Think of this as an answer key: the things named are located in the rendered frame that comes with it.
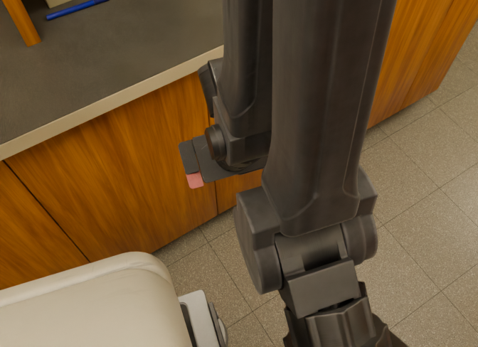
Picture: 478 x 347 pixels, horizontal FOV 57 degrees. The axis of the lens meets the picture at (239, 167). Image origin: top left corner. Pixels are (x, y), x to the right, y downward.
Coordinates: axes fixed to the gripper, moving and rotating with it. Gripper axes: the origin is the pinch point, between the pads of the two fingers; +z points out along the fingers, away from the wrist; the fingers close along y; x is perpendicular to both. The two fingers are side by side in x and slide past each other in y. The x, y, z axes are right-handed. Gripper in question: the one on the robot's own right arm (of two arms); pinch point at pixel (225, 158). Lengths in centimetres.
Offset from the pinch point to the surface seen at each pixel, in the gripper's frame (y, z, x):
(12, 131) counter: 34.0, 14.6, -16.2
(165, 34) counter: 1.9, 21.8, -30.4
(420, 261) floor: -72, 87, 49
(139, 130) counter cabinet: 12.7, 33.5, -14.3
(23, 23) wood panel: 28, 19, -38
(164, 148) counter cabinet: 8.1, 43.9, -10.3
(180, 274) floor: 14, 97, 29
